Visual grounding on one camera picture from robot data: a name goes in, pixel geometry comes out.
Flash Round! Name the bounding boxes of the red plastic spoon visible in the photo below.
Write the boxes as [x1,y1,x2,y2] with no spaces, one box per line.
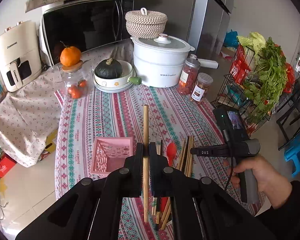
[166,142,177,167]

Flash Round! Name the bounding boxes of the silver refrigerator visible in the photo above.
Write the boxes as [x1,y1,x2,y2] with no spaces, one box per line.
[187,0,234,59]

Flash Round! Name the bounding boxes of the black wire vegetable rack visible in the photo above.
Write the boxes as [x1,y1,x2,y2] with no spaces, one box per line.
[211,45,293,135]

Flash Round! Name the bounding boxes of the white bowl green handle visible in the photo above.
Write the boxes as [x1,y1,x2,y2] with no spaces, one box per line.
[93,60,142,93]

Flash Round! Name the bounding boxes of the woven rope basket with lid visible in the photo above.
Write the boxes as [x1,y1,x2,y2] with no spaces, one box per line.
[125,8,167,39]

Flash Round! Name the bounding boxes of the black chopstick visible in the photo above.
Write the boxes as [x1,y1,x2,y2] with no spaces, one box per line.
[180,136,190,172]

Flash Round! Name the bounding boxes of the green leafy vegetables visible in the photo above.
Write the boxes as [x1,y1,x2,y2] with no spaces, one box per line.
[237,32,288,112]

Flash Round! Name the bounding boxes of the white roll of film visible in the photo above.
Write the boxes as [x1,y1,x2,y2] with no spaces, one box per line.
[190,54,219,69]

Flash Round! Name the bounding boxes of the person's right hand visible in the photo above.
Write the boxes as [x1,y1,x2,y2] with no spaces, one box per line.
[230,155,292,209]

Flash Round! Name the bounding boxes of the jar of red goji berries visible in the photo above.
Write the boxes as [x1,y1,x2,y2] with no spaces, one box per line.
[177,57,200,95]

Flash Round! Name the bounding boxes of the pink perforated plastic basket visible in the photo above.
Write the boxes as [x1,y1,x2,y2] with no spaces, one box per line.
[90,137,134,177]

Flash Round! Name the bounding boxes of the red box on floor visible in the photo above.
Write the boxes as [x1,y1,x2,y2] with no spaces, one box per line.
[0,154,17,178]

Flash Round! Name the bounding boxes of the small floral side tablecloth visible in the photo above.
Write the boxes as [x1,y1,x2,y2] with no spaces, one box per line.
[0,64,69,167]

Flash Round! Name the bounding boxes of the jar of dried hawthorn slices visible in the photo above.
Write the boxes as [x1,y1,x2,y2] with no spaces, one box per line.
[190,73,213,103]

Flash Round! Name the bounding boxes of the dark green pumpkin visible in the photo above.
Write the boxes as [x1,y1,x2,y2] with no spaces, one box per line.
[94,58,123,79]

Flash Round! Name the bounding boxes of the white electric cooking pot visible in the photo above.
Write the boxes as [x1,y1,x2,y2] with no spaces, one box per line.
[130,34,194,88]

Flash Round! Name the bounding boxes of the blue plastic stool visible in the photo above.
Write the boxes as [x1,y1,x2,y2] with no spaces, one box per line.
[284,134,300,178]

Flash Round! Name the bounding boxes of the orange tangerine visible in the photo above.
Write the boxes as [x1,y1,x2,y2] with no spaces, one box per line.
[60,42,81,67]

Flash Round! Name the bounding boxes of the light wooden chopstick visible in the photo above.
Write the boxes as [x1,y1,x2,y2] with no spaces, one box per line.
[143,105,149,223]

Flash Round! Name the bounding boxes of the cream air fryer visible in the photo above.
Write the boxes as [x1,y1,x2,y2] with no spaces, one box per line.
[0,21,42,92]

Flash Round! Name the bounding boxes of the glass jar with wooden lid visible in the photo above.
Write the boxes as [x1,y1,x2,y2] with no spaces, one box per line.
[61,60,94,99]

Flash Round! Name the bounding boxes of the striped patterned tablecloth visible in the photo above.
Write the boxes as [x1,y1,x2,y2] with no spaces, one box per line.
[54,81,266,240]

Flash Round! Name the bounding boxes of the black microwave oven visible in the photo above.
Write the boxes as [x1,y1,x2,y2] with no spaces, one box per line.
[41,0,134,66]

